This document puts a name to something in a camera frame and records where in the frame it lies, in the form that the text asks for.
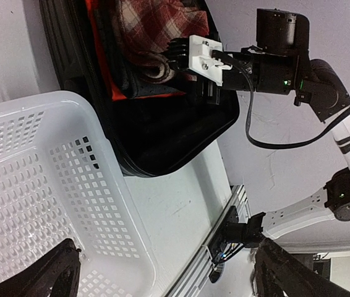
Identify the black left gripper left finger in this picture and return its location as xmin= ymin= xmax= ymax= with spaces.
xmin=0 ymin=238 xmax=81 ymax=296

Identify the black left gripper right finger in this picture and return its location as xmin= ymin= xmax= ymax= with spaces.
xmin=254 ymin=238 xmax=350 ymax=297

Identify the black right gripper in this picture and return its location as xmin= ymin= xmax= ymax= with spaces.
xmin=196 ymin=9 xmax=311 ymax=104

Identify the white perforated plastic basket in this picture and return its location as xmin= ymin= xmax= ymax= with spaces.
xmin=0 ymin=91 xmax=158 ymax=296

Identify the red plaid cloth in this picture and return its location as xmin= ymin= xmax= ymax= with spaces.
xmin=111 ymin=1 xmax=209 ymax=84

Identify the black ribbed hard suitcase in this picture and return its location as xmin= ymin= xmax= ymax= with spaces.
xmin=40 ymin=1 xmax=240 ymax=178

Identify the dark grey dotted cloth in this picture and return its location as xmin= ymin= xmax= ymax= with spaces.
xmin=93 ymin=1 xmax=188 ymax=100

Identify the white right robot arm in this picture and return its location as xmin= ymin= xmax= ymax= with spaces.
xmin=211 ymin=1 xmax=350 ymax=251

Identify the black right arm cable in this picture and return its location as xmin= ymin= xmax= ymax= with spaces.
xmin=211 ymin=49 xmax=350 ymax=149

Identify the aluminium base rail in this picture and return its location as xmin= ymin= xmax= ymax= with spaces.
xmin=164 ymin=185 xmax=250 ymax=296

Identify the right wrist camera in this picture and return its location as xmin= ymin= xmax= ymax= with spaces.
xmin=163 ymin=35 xmax=232 ymax=87

